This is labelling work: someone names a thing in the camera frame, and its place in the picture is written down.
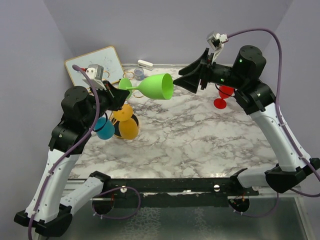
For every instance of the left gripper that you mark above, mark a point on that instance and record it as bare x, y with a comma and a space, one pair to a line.
117, 96

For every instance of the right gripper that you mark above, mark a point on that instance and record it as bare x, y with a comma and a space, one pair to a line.
191, 83

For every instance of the orange wine glass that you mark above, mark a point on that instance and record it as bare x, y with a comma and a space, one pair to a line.
125, 125

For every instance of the green wine glass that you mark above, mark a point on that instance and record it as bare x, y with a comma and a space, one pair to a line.
156, 87

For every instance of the red wine glass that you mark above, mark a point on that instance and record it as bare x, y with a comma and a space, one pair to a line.
224, 92

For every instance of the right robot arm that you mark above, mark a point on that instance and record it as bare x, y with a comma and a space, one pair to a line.
259, 102

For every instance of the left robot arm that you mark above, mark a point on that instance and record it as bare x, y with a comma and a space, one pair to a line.
49, 214

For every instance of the blue wine glass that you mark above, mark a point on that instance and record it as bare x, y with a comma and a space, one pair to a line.
104, 128

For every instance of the white whiteboard eraser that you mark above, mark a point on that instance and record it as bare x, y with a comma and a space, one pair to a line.
145, 64

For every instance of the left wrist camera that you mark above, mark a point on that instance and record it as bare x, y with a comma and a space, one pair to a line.
95, 73

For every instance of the whiteboard with wooden frame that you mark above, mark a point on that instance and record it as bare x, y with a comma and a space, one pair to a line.
106, 57

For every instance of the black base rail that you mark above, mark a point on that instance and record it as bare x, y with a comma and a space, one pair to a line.
170, 192

